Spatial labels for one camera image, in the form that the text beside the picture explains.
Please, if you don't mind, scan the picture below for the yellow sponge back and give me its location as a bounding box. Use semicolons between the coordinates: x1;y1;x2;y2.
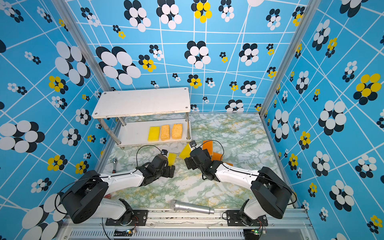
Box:
179;144;192;160

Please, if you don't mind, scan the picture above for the yellow sponge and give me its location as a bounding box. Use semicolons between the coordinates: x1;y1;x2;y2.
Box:
179;144;192;160
168;153;177;166
148;126;161;142

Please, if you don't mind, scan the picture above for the orange sponge back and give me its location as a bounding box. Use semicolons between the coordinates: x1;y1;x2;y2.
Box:
202;140;214;156

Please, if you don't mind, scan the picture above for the tan porous sponge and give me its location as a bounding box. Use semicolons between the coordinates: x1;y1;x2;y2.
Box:
172;124;183;140
160;125;171;141

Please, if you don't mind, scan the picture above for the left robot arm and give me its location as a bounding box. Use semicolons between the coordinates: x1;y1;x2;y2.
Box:
59;154;175;226

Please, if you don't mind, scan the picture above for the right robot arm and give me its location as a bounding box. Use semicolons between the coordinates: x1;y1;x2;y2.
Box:
185;147;293;226

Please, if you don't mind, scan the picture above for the white two-tier shelf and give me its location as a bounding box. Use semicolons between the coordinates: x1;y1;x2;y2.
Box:
92;87;192;148

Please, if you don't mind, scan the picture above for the orange sponge middle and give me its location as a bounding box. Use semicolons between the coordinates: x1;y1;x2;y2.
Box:
212;152;223;161

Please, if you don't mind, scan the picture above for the silver microphone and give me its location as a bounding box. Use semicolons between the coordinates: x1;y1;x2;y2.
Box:
170;200;215;215

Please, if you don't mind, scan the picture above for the green circuit board left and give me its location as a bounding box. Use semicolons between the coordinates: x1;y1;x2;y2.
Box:
114;229;137;237

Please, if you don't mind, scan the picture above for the circuit board right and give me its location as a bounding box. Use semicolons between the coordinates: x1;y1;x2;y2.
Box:
244;229;263;240

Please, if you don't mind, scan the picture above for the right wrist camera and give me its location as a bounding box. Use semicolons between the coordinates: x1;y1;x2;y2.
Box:
189;141;197;150

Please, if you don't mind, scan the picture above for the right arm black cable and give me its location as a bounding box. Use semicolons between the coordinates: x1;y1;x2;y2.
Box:
199;139;225;160

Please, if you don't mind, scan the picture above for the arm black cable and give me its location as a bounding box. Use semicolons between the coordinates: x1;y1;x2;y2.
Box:
199;139;225;160
135;144;163;169

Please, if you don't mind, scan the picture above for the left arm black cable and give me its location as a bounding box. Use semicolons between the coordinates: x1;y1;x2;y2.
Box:
135;144;163;169

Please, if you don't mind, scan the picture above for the red handled wrench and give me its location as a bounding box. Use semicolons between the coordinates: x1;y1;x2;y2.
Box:
112;158;118;174

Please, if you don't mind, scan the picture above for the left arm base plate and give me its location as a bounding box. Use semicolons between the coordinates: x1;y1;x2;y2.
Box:
104;210;149;227

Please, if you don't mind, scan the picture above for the aluminium front rail frame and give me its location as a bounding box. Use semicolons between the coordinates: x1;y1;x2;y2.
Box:
57;209;318;240

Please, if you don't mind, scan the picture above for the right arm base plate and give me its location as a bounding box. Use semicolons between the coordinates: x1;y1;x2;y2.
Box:
224;210;269;228

